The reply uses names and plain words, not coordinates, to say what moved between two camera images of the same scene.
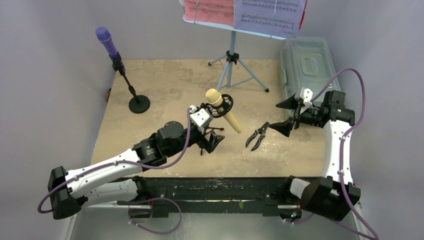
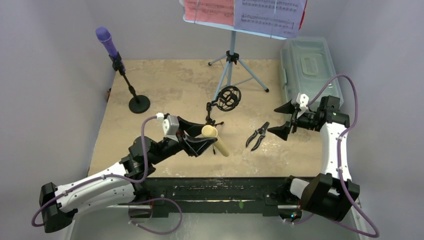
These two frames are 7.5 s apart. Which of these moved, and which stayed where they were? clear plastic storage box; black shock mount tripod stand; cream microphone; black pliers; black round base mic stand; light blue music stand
Moved: black shock mount tripod stand; cream microphone
Stayed: clear plastic storage box; black pliers; light blue music stand; black round base mic stand
